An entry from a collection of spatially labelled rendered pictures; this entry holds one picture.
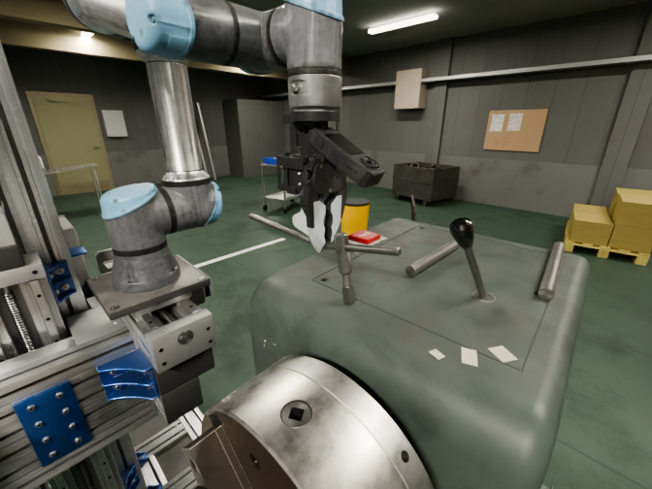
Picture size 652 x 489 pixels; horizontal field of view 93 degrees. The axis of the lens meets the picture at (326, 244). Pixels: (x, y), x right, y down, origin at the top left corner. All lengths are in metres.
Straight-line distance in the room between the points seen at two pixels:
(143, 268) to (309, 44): 0.60
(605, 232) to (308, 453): 4.83
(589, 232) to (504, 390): 4.64
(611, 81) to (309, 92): 6.48
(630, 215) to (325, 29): 4.73
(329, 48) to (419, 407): 0.45
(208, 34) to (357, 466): 0.51
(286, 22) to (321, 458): 0.50
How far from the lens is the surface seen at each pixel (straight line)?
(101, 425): 1.00
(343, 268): 0.48
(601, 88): 6.81
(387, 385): 0.44
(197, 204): 0.84
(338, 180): 0.48
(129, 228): 0.80
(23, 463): 0.99
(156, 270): 0.83
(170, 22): 0.45
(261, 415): 0.38
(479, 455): 0.42
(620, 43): 6.87
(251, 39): 0.50
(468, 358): 0.44
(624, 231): 5.04
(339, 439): 0.37
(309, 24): 0.46
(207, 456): 0.44
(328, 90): 0.45
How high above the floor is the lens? 1.53
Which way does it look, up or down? 21 degrees down
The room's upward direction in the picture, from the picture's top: straight up
